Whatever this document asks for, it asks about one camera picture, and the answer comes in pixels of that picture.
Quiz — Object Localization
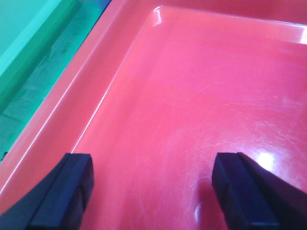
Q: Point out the red plastic tray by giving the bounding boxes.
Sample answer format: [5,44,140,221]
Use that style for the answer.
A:
[0,0,307,230]

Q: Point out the green plastic tray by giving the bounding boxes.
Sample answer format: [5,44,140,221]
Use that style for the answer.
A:
[0,0,82,108]

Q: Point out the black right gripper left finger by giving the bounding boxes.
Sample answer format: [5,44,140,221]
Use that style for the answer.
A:
[0,153,94,230]

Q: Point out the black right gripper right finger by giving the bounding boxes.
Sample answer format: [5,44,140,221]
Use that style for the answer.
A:
[212,152,307,230]

